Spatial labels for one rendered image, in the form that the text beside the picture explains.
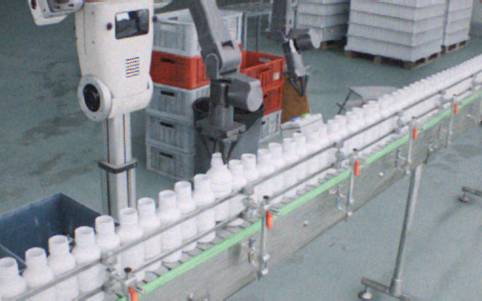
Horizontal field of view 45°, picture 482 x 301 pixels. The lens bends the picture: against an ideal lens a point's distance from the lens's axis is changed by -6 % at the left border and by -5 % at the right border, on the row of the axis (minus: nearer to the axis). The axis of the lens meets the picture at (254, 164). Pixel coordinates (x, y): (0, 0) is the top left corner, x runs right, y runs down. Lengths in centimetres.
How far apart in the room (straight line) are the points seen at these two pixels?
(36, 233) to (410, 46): 668
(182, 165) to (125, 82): 226
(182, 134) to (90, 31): 226
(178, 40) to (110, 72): 205
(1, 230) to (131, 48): 69
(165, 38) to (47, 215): 231
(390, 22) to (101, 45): 649
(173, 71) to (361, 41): 466
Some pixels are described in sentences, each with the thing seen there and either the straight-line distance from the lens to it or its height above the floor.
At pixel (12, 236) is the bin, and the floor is 87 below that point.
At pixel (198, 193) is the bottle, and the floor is 113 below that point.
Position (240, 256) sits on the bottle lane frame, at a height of 93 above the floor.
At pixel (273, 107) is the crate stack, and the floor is 27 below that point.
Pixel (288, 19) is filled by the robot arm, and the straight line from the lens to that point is 200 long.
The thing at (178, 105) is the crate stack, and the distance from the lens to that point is 405.
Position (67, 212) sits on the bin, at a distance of 190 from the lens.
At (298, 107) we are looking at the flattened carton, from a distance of 513.
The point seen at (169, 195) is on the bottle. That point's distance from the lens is 138.
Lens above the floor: 175
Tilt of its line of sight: 23 degrees down
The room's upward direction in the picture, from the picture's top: 3 degrees clockwise
